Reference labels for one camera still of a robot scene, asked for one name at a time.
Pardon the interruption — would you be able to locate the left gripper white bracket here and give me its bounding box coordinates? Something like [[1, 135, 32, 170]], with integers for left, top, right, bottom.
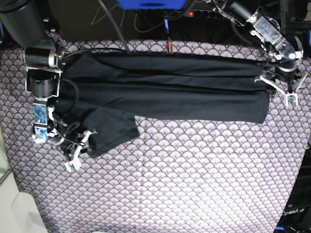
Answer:
[[254, 62, 308, 106]]

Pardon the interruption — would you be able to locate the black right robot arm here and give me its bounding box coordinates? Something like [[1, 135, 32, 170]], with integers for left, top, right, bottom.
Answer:
[[0, 0, 96, 172]]

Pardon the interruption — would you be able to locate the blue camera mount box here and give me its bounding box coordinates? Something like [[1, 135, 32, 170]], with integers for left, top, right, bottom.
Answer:
[[117, 0, 186, 10]]

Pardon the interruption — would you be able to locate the fan-patterned table cloth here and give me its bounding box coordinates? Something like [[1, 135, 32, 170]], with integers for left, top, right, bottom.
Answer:
[[0, 48, 311, 233]]

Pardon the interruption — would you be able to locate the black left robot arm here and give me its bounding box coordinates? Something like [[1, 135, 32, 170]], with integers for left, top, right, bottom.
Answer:
[[204, 0, 308, 107]]

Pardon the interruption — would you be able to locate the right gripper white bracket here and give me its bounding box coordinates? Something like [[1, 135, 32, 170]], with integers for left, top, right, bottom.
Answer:
[[48, 130, 98, 173]]

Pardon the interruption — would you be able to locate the red table clamp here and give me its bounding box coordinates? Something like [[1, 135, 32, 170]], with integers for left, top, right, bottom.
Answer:
[[165, 41, 173, 55]]

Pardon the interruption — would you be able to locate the black OpenArm base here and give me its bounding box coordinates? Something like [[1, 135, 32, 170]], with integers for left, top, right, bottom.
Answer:
[[274, 148, 311, 233]]

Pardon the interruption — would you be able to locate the white power strip red switch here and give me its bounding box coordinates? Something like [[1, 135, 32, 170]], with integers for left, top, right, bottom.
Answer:
[[186, 9, 224, 19]]

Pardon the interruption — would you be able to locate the white cabinet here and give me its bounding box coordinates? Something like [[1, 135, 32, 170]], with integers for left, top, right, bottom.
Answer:
[[0, 136, 47, 233]]

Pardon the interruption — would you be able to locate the dark navy T-shirt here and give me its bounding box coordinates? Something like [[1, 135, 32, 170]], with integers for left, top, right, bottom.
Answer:
[[55, 54, 270, 158]]

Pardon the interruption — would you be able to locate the white cable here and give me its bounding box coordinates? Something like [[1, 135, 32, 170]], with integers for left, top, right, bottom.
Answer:
[[91, 4, 168, 37]]

